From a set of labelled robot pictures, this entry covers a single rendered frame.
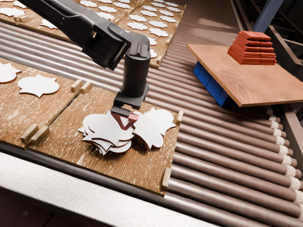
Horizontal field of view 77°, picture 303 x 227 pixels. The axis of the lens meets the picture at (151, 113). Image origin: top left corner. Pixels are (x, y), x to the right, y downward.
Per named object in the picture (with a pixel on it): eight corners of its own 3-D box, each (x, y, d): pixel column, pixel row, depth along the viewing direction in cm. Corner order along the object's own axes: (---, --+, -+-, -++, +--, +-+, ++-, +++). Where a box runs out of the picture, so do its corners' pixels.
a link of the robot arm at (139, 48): (124, 52, 39) (152, 57, 39) (127, 38, 44) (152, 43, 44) (121, 80, 43) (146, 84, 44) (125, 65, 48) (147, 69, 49)
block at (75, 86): (75, 93, 75) (74, 87, 73) (70, 91, 75) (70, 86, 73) (82, 84, 79) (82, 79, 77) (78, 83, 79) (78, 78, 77)
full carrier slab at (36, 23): (85, 46, 106) (85, 38, 103) (19, 25, 108) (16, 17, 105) (111, 27, 132) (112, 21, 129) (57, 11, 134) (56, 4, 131)
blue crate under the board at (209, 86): (268, 104, 99) (281, 88, 92) (220, 108, 88) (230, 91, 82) (234, 71, 119) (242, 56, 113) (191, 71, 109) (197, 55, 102)
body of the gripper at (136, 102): (148, 88, 54) (153, 65, 49) (139, 112, 46) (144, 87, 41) (126, 82, 54) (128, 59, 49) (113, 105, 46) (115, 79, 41)
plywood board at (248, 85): (320, 100, 91) (323, 97, 90) (239, 107, 74) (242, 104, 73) (253, 50, 124) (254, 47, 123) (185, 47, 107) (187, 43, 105)
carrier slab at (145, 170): (163, 197, 53) (165, 195, 52) (29, 150, 56) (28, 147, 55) (181, 117, 79) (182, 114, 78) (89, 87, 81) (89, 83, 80)
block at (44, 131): (37, 146, 55) (35, 140, 53) (31, 144, 55) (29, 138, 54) (50, 132, 60) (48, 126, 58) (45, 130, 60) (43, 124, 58)
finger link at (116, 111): (140, 120, 55) (145, 96, 49) (133, 139, 50) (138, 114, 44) (117, 114, 56) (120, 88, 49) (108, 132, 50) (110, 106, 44)
